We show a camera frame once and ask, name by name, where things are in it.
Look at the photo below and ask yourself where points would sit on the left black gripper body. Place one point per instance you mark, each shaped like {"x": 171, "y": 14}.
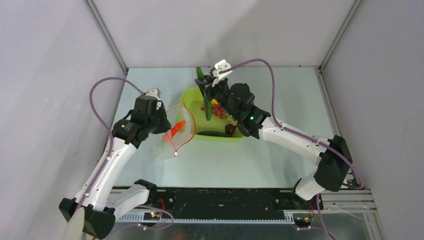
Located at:
{"x": 158, "y": 123}

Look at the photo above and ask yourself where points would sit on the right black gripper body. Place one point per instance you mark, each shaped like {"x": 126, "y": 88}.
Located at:
{"x": 205, "y": 86}

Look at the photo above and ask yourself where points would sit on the long green cucumber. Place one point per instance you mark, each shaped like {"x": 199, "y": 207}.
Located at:
{"x": 201, "y": 75}

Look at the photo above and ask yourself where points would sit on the orange carrot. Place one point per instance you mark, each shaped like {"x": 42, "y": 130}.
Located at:
{"x": 168, "y": 136}

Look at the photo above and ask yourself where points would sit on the clear zip bag orange zipper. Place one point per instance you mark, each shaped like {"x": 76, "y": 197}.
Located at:
{"x": 183, "y": 128}

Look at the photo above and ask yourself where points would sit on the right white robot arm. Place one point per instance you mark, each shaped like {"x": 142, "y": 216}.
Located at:
{"x": 331, "y": 155}

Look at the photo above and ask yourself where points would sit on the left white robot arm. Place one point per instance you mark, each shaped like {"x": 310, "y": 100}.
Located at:
{"x": 91, "y": 210}

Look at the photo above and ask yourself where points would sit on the lime green plastic basin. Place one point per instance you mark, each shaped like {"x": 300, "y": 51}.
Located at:
{"x": 193, "y": 100}

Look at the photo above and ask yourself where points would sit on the red grape bunch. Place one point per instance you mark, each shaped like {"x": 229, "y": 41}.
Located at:
{"x": 214, "y": 109}

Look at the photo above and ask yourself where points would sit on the dark red small fruit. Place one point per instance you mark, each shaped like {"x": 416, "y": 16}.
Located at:
{"x": 230, "y": 129}

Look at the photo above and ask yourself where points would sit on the short dark green cucumber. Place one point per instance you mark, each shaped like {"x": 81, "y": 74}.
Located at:
{"x": 212, "y": 133}

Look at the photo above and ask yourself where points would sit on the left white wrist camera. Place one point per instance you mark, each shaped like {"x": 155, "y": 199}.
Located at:
{"x": 155, "y": 92}

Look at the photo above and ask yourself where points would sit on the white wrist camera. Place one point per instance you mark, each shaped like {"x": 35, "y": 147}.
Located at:
{"x": 155, "y": 92}
{"x": 220, "y": 71}

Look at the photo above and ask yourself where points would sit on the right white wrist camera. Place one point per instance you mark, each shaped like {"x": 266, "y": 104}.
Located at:
{"x": 220, "y": 71}

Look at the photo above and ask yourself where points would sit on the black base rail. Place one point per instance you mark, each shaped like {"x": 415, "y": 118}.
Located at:
{"x": 229, "y": 204}

